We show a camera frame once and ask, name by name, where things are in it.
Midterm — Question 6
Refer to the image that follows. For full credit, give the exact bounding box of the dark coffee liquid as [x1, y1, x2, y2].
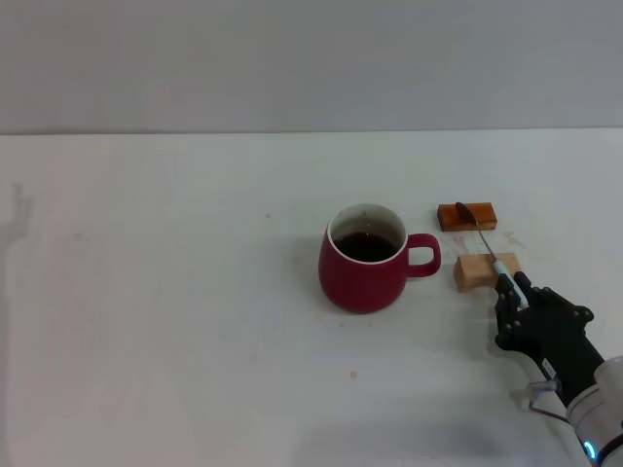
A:
[333, 232, 400, 263]

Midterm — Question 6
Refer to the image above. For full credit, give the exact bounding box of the metal spoon light blue handle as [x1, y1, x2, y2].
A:
[455, 201, 531, 310]

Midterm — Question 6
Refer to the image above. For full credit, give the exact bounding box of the dark orange wooden block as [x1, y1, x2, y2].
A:
[436, 201, 498, 233]

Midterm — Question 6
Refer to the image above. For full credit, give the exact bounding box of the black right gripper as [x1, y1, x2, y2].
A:
[494, 270, 605, 408]

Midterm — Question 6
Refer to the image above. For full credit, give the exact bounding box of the red ceramic mug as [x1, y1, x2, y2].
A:
[318, 202, 443, 315]

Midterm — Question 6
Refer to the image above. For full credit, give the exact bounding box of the grey cable with metal connector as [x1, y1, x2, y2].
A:
[528, 378, 573, 425]

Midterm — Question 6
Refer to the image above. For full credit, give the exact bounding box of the light wooden block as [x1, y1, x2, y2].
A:
[453, 251, 522, 294]

